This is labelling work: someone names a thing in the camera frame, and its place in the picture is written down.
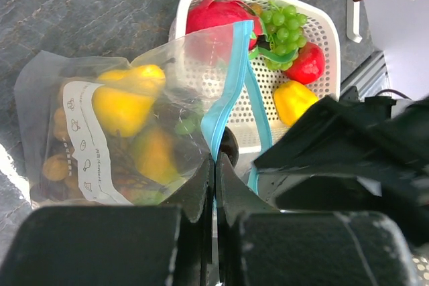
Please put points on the orange green mango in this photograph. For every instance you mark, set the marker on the orange green mango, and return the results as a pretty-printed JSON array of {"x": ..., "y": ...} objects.
[{"x": 152, "y": 155}]

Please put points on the green grape bunch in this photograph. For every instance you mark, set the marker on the green grape bunch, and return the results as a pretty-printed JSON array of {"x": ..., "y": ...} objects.
[{"x": 284, "y": 26}]

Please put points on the red pomegranate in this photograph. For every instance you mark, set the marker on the red pomegranate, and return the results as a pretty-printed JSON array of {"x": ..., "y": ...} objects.
[{"x": 308, "y": 67}]

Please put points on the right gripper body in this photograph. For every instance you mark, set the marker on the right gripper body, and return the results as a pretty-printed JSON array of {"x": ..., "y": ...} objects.
[{"x": 353, "y": 156}]

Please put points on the clear zip top bag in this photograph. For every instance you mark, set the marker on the clear zip top bag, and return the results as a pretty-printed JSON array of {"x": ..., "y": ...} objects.
[{"x": 193, "y": 109}]

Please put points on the white plastic basket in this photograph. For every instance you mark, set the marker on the white plastic basket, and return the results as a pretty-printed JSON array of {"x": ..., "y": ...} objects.
[{"x": 319, "y": 30}]

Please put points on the brown longan bunch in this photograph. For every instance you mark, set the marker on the brown longan bunch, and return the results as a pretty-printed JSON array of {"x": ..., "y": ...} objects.
[{"x": 59, "y": 170}]

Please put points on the pink dragon fruit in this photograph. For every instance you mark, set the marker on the pink dragon fruit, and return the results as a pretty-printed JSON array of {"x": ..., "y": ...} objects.
[{"x": 217, "y": 16}]

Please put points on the yellow lemon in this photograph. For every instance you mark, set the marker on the yellow lemon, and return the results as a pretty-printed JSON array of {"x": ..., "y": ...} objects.
[{"x": 124, "y": 101}]

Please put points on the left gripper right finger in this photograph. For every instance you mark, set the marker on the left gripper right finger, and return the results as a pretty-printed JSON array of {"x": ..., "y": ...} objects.
[{"x": 259, "y": 245}]

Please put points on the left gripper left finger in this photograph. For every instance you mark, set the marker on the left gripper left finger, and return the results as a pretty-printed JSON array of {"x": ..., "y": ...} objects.
[{"x": 167, "y": 244}]

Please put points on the yellow bell pepper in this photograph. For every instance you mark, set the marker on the yellow bell pepper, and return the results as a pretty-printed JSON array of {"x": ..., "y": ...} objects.
[{"x": 292, "y": 99}]

